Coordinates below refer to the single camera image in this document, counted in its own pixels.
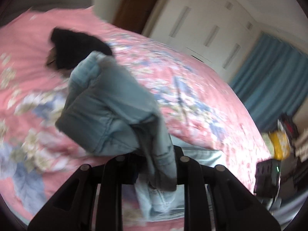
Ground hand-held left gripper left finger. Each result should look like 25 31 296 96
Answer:
28 155 139 231

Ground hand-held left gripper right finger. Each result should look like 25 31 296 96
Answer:
173 146 281 231

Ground light blue strawberry print pants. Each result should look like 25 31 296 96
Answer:
55 51 225 222

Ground pink floral bedspread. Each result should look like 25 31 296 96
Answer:
0 6 273 231

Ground blue curtain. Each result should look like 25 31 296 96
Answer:
229 32 308 131

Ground brown folded garment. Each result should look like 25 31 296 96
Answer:
45 49 59 66

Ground black folded garment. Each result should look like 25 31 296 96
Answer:
49 27 113 71

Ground white wardrobe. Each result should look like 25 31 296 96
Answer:
141 0 264 83

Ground dark brown wooden door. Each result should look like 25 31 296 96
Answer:
113 0 169 34

